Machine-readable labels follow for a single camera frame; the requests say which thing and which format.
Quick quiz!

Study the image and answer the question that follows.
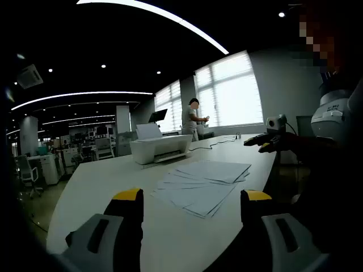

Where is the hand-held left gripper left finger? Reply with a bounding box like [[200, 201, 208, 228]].
[[61, 188, 145, 272]]

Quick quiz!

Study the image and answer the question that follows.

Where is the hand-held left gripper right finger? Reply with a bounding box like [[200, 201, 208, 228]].
[[226, 189, 331, 272]]

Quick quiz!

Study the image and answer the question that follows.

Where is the stack of white printing papers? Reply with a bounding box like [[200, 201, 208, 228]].
[[150, 160, 252, 219]]

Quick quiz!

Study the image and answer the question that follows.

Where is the grey chair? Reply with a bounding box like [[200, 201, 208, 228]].
[[296, 115, 316, 138]]

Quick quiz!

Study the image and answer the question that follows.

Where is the white table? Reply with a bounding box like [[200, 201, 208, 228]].
[[46, 133, 280, 272]]

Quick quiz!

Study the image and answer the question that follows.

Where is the large window with blinds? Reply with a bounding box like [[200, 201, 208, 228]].
[[193, 50, 264, 129]]

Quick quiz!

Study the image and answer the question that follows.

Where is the white chest device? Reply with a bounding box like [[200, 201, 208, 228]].
[[310, 88, 355, 142]]

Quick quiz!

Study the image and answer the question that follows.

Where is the person's dark shirt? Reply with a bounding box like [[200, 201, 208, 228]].
[[283, 135, 363, 272]]

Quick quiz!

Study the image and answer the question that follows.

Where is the white printer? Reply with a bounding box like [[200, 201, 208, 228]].
[[129, 133, 193, 165]]

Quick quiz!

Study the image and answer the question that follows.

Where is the narrow window with blinds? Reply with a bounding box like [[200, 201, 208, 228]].
[[154, 79, 183, 133]]

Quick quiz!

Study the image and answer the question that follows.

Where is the paper sheet in printer tray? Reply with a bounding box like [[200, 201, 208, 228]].
[[136, 123, 164, 140]]

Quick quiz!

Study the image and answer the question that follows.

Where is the black monitor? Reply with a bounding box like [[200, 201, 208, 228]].
[[147, 108, 168, 124]]

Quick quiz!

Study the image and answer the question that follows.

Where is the white office chair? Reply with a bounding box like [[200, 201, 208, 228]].
[[16, 154, 45, 199]]

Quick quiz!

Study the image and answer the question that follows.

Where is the ceiling light strip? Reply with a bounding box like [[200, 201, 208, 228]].
[[76, 0, 230, 55]]

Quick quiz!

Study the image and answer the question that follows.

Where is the ceiling air conditioner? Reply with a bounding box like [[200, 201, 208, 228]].
[[16, 63, 44, 90]]

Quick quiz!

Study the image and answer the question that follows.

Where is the black cable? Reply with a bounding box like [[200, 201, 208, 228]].
[[188, 134, 242, 151]]

